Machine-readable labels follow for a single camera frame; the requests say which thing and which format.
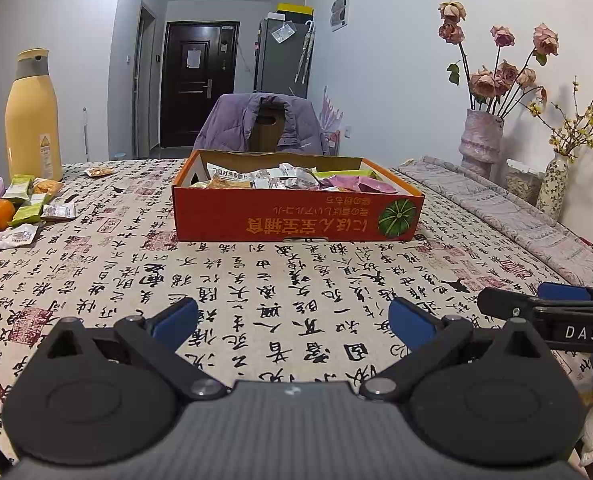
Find yellow box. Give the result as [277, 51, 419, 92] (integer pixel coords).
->
[276, 3, 315, 20]

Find yellow bottle with grey cap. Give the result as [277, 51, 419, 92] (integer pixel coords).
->
[5, 48, 63, 182]

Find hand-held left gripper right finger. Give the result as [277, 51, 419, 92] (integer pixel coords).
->
[359, 296, 545, 403]

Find dark brown door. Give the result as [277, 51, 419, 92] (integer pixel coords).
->
[160, 21, 240, 150]

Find folded grey pink quilt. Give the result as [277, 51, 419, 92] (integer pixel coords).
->
[391, 155, 593, 291]

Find purple ribbed vase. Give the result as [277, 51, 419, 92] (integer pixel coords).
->
[459, 108, 506, 179]

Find yellow flower branches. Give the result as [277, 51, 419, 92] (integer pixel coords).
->
[527, 77, 593, 161]

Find folded white umbrella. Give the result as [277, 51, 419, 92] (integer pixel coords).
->
[295, 20, 316, 85]

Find small white snack packet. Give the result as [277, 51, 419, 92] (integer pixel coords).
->
[0, 223, 40, 251]
[40, 201, 77, 222]

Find small green snack packet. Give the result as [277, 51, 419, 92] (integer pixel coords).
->
[8, 193, 52, 227]
[2, 174, 36, 204]

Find grey refrigerator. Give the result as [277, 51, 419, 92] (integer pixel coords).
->
[253, 16, 315, 100]

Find wall poster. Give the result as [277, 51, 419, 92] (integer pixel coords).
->
[329, 0, 351, 33]

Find brown chair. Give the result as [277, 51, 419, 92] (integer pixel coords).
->
[249, 97, 287, 153]

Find orange cardboard box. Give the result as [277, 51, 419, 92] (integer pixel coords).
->
[171, 149, 424, 243]

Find dried pink roses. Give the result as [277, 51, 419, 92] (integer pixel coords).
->
[437, 1, 560, 118]

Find pink fan-shaped decoration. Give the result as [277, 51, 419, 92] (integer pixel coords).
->
[321, 87, 345, 156]

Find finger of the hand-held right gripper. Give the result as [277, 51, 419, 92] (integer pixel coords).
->
[478, 287, 552, 322]
[537, 282, 593, 307]

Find calligraphy print tablecloth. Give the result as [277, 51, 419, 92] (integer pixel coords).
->
[0, 157, 593, 466]

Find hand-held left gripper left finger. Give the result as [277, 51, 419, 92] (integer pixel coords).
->
[46, 296, 227, 403]

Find speckled vase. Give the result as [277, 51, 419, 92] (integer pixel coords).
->
[535, 152, 570, 221]

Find purple jacket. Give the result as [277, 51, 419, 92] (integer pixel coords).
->
[192, 92, 330, 156]

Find pile of assorted snack packets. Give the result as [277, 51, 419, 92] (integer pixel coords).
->
[189, 161, 400, 195]

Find glass jar of nuts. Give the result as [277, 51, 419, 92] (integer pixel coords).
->
[504, 158, 546, 206]

